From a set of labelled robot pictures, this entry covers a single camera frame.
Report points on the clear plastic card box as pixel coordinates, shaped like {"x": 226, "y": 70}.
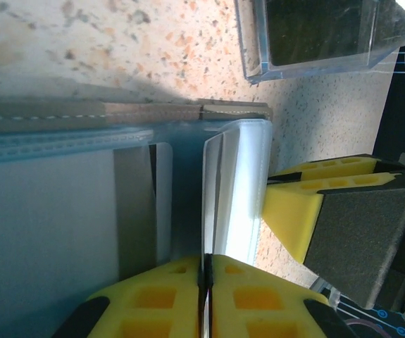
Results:
{"x": 251, "y": 53}

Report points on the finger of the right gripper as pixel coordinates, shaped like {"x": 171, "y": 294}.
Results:
{"x": 346, "y": 164}
{"x": 357, "y": 232}

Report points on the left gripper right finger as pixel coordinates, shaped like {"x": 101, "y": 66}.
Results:
{"x": 265, "y": 303}

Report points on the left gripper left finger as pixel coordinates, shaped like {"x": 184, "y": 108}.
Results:
{"x": 146, "y": 303}

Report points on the grey card holder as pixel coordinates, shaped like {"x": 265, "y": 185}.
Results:
{"x": 65, "y": 116}

